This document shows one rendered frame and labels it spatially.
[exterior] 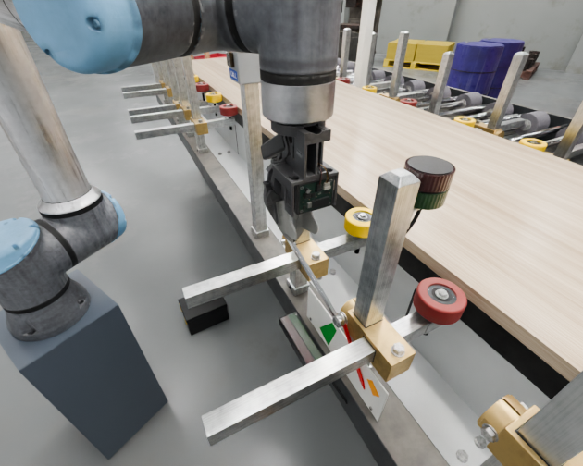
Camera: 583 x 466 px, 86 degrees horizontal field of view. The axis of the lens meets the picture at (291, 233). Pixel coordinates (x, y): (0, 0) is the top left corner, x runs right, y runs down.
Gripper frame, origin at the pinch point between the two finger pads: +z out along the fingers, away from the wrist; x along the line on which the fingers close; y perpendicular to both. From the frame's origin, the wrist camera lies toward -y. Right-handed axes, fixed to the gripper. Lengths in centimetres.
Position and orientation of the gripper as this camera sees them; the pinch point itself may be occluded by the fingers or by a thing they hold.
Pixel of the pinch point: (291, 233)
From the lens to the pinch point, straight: 53.5
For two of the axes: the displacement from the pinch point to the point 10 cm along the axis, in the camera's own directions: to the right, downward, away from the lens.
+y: 4.5, 5.4, -7.1
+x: 8.9, -2.8, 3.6
